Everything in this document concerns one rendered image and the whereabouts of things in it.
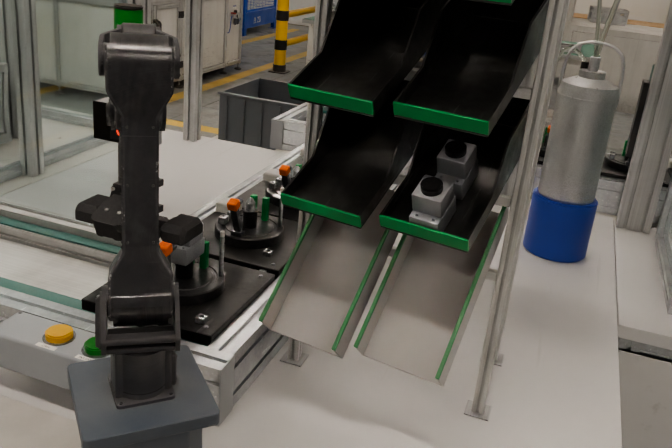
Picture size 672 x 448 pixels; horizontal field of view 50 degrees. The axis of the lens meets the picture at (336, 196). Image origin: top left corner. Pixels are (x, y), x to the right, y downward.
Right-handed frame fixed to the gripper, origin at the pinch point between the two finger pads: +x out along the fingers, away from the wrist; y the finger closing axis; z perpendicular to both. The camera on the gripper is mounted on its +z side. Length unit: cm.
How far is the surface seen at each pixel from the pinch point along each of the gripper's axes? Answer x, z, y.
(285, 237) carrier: 11.9, -41.6, 7.1
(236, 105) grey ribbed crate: 28, -198, -83
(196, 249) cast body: 4.7, -13.7, 2.1
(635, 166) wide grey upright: 4, -120, 77
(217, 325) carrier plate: 12.2, -4.7, 11.3
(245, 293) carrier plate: 12.1, -16.2, 10.5
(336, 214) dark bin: -10.9, -4.2, 29.3
